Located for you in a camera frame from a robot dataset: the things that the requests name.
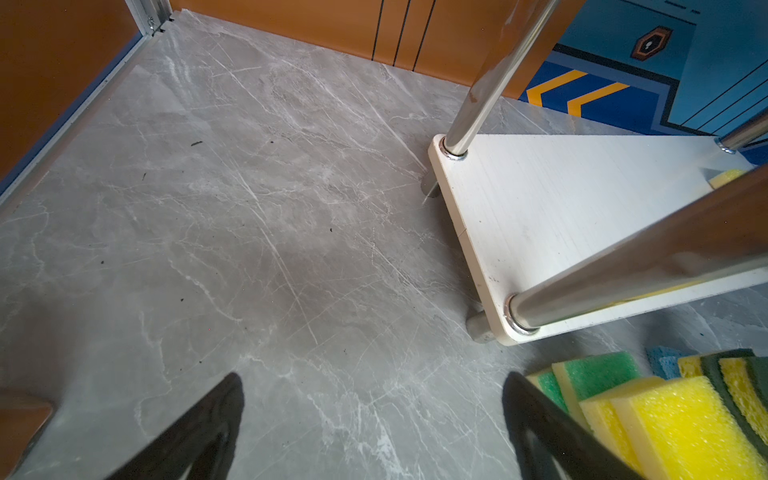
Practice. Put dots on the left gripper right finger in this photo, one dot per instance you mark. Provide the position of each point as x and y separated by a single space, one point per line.
548 443

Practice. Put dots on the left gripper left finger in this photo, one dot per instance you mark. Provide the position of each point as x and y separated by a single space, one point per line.
201 444

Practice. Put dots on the white two-tier shelf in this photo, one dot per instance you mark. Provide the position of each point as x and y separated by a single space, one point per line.
576 170

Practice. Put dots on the blue sponge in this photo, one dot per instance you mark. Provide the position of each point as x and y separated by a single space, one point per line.
669 363

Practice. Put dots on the green yellow wavy sponge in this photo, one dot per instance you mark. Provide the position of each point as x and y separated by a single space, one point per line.
740 378

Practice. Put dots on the left aluminium corner post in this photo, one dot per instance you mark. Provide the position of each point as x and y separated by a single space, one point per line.
150 15

